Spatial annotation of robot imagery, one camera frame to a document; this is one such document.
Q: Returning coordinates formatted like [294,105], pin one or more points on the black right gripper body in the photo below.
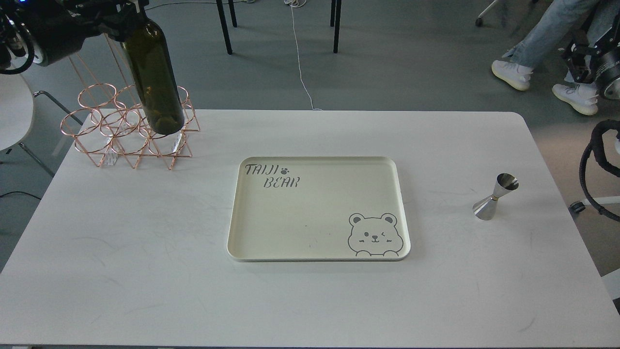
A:
[608,74]

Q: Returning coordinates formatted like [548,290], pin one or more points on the white sneaker left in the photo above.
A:
[517,76]

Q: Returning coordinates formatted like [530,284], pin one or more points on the steel double jigger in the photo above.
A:
[486,209]

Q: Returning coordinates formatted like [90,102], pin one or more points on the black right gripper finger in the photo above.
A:
[575,58]

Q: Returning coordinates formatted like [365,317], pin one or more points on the white chair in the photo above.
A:
[17,112]

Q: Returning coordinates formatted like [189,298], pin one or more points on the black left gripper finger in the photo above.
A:
[120,18]

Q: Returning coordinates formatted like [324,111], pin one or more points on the cream bear serving tray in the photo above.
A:
[318,209]

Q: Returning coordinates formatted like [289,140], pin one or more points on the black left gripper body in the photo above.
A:
[59,28]

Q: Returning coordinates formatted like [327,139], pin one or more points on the white sneaker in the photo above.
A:
[517,76]
[583,98]

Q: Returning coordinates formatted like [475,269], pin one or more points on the person's leg in jeans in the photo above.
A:
[560,17]

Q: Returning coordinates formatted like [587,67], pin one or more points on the white sneaker right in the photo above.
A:
[583,98]

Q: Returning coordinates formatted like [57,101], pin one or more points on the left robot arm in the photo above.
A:
[17,52]

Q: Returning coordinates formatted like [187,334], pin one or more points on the copper wire wine rack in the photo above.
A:
[111,125]

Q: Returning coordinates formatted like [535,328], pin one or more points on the dark green wine bottle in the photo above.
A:
[147,52]

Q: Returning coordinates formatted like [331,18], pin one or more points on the white office chair base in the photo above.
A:
[482,15]

